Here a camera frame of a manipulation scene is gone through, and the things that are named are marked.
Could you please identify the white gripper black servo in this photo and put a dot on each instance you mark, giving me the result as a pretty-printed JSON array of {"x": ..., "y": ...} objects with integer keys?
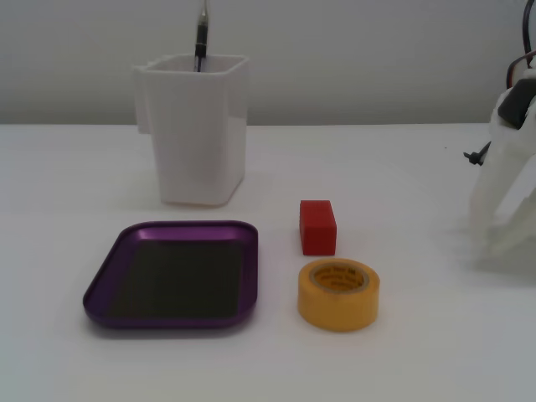
[{"x": 509, "y": 167}]

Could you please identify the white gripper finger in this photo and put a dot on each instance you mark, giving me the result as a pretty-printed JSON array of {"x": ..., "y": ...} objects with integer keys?
[{"x": 511, "y": 243}]

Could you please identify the red cube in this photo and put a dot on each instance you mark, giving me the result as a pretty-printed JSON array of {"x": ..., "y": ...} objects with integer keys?
[{"x": 320, "y": 234}]

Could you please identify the black zip tie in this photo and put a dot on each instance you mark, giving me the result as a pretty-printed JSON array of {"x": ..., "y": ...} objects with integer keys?
[{"x": 475, "y": 156}]

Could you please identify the yellow tape roll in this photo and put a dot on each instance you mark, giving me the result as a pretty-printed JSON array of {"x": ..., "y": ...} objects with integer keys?
[{"x": 335, "y": 310}]

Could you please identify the white plastic container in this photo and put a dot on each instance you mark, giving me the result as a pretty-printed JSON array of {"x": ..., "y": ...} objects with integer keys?
[{"x": 197, "y": 138}]

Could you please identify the black pen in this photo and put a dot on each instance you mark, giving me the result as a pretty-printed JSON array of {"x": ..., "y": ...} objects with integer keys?
[{"x": 201, "y": 37}]

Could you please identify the purple metal tray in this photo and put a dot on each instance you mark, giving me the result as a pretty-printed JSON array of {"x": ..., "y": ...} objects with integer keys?
[{"x": 167, "y": 272}]

